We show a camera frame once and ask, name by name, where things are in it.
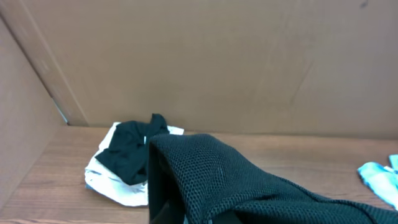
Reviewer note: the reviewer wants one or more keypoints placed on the black polo shirt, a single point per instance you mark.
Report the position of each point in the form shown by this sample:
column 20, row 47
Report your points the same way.
column 199, row 179

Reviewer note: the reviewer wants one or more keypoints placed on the folded black garment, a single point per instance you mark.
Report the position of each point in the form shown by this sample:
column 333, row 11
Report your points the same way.
column 127, row 156

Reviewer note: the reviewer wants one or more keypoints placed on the folded beige garment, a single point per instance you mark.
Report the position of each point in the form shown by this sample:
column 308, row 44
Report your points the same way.
column 107, row 183

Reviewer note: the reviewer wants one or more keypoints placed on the light blue t-shirt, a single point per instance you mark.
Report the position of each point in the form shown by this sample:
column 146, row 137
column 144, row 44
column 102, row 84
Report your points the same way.
column 382, row 180

